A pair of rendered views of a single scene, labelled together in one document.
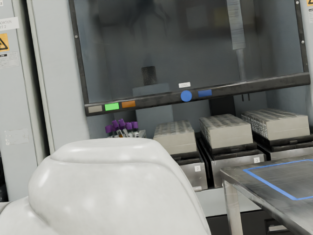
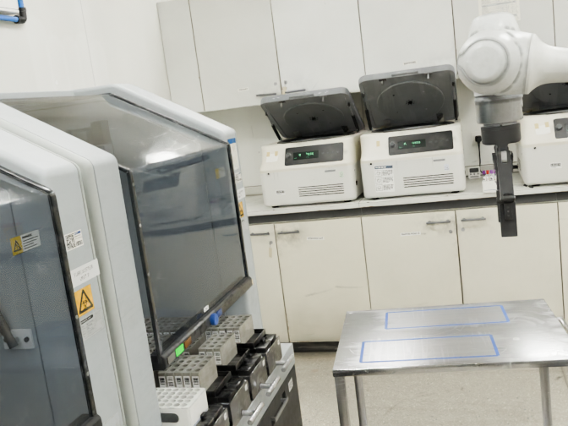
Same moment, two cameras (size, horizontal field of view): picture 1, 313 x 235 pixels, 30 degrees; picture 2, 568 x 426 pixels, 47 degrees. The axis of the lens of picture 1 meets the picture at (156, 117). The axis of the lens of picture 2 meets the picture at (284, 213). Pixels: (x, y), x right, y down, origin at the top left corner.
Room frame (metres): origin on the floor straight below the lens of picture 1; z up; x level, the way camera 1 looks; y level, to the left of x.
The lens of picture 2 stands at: (0.93, 1.41, 1.50)
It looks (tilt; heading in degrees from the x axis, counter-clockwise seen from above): 10 degrees down; 285
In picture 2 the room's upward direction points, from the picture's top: 7 degrees counter-clockwise
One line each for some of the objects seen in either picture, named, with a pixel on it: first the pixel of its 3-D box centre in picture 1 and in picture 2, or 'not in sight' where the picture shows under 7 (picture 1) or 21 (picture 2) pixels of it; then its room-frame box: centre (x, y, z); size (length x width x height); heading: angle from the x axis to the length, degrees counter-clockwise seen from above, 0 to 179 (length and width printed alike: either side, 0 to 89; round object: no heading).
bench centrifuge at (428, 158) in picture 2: not in sight; (412, 130); (1.14, -2.48, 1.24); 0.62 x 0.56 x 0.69; 89
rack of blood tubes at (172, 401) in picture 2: not in sight; (141, 409); (1.68, 0.11, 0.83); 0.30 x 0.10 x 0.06; 178
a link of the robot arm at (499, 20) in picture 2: not in sight; (494, 53); (0.83, 0.05, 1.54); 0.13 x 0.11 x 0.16; 82
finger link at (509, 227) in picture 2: not in sight; (508, 218); (0.83, 0.10, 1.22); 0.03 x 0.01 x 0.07; 178
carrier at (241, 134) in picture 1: (231, 137); (226, 351); (1.57, -0.19, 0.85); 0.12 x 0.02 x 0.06; 88
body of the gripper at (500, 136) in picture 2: not in sight; (501, 146); (0.83, 0.04, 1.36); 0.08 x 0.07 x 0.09; 88
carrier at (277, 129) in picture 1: (287, 129); (243, 330); (1.57, -0.34, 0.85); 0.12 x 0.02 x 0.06; 87
